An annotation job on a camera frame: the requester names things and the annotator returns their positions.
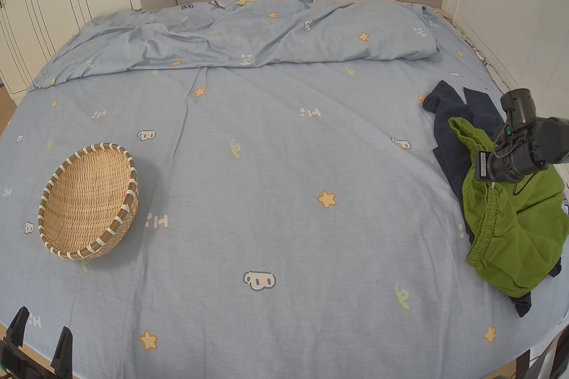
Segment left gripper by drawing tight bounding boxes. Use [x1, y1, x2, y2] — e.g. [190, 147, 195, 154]
[0, 305, 73, 379]

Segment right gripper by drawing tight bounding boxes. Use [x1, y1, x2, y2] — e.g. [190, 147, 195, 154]
[473, 136, 549, 184]

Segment green shorts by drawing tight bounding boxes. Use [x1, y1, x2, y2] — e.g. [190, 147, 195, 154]
[448, 116, 566, 299]

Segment round woven basket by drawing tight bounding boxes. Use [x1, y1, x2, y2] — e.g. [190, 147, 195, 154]
[38, 142, 140, 261]

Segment bed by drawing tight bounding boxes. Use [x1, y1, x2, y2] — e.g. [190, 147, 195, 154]
[0, 0, 569, 379]

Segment dark blue T-shirt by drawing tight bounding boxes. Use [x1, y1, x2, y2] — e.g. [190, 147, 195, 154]
[422, 80, 563, 318]

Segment pale blue quilt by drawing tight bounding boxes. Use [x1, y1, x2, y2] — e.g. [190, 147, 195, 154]
[29, 0, 443, 90]

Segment white wardrobe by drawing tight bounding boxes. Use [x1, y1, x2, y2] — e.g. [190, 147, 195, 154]
[0, 0, 139, 99]

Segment black cable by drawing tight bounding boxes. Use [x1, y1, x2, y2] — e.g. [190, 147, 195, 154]
[512, 174, 535, 197]

